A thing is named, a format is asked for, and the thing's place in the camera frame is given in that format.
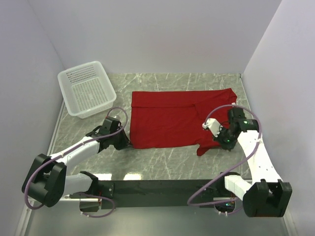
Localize red t shirt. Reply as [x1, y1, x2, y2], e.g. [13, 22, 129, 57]
[130, 88, 237, 156]

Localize white plastic perforated basket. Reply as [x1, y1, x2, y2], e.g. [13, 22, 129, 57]
[58, 61, 117, 119]

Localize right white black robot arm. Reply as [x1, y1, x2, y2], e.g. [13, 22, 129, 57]
[204, 107, 292, 217]

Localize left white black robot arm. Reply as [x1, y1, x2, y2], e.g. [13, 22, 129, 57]
[22, 116, 131, 209]

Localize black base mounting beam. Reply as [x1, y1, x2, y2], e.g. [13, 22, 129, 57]
[97, 179, 231, 209]

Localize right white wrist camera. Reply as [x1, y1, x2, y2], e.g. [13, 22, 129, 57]
[202, 118, 223, 138]

